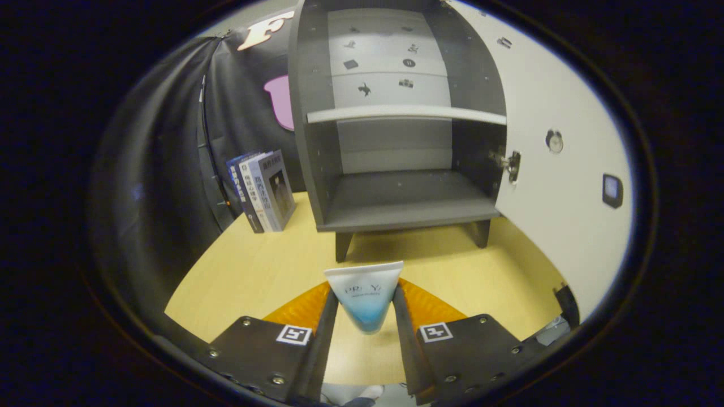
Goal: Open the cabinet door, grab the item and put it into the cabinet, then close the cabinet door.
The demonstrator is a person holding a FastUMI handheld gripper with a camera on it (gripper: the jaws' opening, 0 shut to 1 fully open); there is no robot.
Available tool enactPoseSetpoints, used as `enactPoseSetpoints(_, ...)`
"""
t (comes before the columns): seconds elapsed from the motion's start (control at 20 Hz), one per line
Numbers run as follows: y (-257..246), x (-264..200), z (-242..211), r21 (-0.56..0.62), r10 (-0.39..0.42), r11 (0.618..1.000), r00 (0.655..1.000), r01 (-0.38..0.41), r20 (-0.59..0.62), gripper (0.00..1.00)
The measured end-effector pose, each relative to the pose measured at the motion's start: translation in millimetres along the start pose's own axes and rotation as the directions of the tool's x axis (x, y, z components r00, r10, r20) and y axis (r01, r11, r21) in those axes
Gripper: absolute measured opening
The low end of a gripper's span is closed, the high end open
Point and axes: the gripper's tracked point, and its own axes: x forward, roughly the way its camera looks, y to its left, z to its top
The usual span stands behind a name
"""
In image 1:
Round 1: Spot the grey cover book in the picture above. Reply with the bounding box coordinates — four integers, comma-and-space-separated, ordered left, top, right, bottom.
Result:
249, 149, 297, 232

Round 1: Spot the dark grey cabinet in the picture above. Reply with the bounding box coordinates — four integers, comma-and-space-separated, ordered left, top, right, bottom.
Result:
287, 0, 508, 263

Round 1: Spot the white blue cosmetic tube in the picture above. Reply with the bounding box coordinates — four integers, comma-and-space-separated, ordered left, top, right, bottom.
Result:
324, 261, 404, 335

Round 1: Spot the white cabinet door black handle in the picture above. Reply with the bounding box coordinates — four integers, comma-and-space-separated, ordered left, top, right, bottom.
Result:
447, 0, 635, 324

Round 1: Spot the black table clamp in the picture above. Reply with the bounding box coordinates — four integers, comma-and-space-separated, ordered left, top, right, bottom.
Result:
553, 282, 581, 330

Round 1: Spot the dark blue book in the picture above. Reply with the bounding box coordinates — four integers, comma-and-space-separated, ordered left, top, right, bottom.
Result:
226, 153, 264, 233

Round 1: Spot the metal door hinge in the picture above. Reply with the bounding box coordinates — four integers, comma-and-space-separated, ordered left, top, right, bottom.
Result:
489, 150, 522, 184

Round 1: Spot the white spine book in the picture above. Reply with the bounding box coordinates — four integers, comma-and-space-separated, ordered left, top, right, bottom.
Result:
239, 153, 278, 232

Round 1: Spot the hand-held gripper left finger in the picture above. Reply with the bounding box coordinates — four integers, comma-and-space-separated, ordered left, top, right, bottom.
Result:
206, 281, 340, 405

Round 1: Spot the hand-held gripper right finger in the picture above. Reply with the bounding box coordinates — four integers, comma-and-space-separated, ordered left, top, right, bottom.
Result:
392, 277, 529, 405

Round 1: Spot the black backdrop cloth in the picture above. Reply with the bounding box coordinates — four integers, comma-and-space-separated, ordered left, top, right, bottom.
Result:
90, 8, 309, 340

